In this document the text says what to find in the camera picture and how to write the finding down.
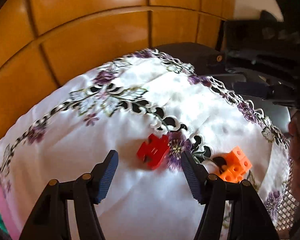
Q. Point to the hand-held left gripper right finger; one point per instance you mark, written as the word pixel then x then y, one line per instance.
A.
pixel 192 177

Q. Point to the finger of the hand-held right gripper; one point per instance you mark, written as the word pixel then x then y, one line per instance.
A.
pixel 250 88
pixel 218 62

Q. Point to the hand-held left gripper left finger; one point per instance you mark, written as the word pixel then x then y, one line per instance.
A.
pixel 107 175

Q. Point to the orange linked cubes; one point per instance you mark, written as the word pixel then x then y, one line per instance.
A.
pixel 233 167

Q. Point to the red puzzle piece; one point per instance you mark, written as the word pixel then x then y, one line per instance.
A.
pixel 153 152

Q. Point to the pink cardboard box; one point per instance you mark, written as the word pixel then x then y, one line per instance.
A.
pixel 2 205

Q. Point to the white floral embroidered tablecloth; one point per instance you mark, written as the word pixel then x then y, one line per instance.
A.
pixel 115 130

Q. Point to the mesh patterned sleeve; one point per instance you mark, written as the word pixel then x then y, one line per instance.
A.
pixel 287 207

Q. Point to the wooden wardrobe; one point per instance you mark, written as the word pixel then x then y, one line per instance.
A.
pixel 90 5

